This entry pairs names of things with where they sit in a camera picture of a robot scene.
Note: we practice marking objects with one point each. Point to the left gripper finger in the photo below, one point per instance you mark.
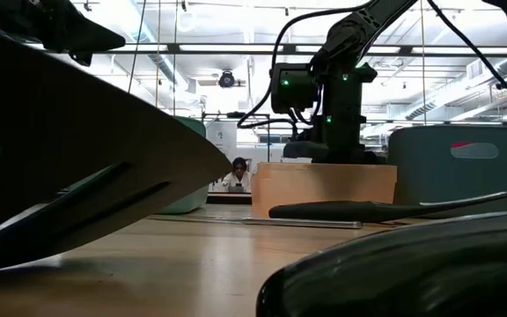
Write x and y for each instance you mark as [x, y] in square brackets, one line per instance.
[82, 37]

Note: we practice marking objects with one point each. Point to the metal ruler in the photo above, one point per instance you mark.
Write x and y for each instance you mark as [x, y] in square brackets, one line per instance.
[315, 223]

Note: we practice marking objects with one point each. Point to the black rounded kitchen utensil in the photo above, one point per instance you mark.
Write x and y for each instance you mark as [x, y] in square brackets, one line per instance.
[412, 273]

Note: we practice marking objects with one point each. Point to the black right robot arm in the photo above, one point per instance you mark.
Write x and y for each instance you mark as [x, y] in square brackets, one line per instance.
[354, 26]

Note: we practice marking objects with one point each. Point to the wooden box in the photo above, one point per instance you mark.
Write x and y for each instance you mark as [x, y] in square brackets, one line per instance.
[324, 189]

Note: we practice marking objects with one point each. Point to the grey-blue plastic bin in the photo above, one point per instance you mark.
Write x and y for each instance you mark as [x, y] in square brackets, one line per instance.
[429, 176]

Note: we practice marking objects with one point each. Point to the person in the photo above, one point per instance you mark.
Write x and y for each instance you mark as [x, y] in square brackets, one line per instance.
[238, 180]

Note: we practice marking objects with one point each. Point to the white paper sheet with number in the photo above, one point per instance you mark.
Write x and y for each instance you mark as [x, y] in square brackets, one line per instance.
[220, 138]

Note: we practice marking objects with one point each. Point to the black workbench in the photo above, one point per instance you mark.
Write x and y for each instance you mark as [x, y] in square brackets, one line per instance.
[229, 198]

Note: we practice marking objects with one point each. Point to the teal plastic bin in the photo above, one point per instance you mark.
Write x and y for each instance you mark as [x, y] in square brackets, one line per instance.
[196, 130]

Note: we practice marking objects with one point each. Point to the black frame bar with lights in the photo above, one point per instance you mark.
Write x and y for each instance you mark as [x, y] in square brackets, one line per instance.
[288, 49]

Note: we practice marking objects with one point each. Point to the thin black metal frame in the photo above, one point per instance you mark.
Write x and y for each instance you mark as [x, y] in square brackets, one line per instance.
[236, 115]

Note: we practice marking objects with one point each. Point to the round black hanging camera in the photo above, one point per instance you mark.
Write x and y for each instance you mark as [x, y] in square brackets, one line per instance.
[226, 80]

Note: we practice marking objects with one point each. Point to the black dome ceiling camera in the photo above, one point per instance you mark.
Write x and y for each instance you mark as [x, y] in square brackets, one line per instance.
[506, 83]

